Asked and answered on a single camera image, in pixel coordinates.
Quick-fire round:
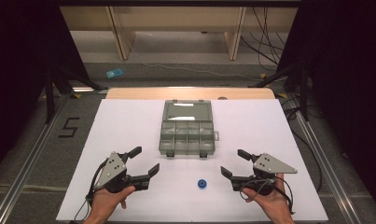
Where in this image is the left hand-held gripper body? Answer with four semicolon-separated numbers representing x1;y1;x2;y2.
92;151;139;194

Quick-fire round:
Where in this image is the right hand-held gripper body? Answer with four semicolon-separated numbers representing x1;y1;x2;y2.
252;152;299;197

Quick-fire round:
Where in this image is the clear grey compartment box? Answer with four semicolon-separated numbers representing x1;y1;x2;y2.
158;99;220;159

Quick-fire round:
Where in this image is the person's left hand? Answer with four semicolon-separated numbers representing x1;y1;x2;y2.
82;186;137;224

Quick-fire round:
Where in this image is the person's right hand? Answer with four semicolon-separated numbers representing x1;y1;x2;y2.
241;173;297;224

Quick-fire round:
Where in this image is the white board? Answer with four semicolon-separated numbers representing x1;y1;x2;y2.
55;98;329;223

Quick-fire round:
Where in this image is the black metal stand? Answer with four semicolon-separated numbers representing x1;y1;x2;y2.
44;66;109;124
249;60;311;122

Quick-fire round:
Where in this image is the wooden table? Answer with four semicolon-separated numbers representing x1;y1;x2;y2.
105;87;276;101

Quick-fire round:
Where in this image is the black curtain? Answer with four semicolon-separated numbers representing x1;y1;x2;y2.
0;0;91;180
275;0;376;216

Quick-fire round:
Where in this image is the light wooden desk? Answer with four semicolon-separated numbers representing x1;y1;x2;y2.
59;6;299;62

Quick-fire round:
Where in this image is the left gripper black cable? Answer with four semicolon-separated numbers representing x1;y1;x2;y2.
73;160;110;223

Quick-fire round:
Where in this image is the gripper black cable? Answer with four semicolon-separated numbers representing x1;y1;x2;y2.
73;160;110;223
239;176;296;216

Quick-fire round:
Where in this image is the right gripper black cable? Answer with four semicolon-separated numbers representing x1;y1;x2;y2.
239;176;296;216

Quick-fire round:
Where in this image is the black floor cable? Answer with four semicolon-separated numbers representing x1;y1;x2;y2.
282;96;324;194

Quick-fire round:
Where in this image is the aluminium floor rail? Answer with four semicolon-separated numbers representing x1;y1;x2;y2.
287;97;362;224
0;87;109;224

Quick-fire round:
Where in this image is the white floor cable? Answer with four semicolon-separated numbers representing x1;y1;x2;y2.
126;31;264;82

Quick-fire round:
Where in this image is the bundle of black cables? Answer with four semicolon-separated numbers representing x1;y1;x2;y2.
240;7;286;73

